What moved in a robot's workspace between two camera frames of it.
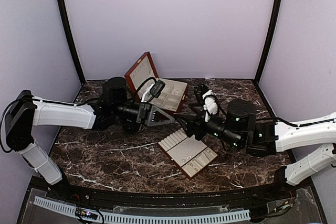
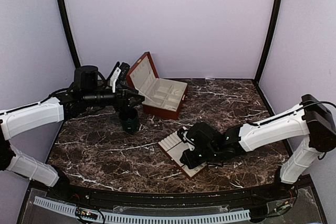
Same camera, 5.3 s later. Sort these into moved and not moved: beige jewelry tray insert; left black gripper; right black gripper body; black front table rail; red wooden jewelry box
Moved: right black gripper body; left black gripper
Not moved: black front table rail; beige jewelry tray insert; red wooden jewelry box
